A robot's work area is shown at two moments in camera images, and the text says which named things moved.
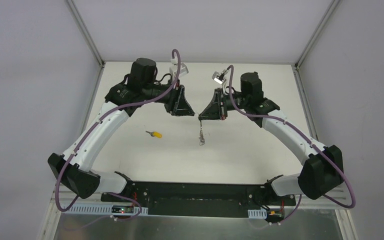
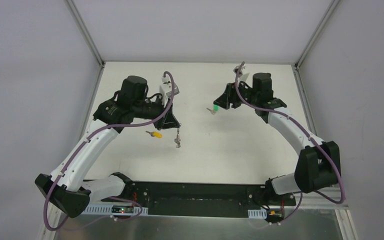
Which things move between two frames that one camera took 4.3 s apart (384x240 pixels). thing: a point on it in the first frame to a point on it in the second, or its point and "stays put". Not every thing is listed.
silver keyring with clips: [202, 140] to [178, 139]
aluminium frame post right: [333, 5] stays put
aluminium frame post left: [86, 32] stays put
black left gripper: [175, 100] to [165, 118]
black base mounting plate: [220, 199] stays put
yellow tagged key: [155, 134] stays put
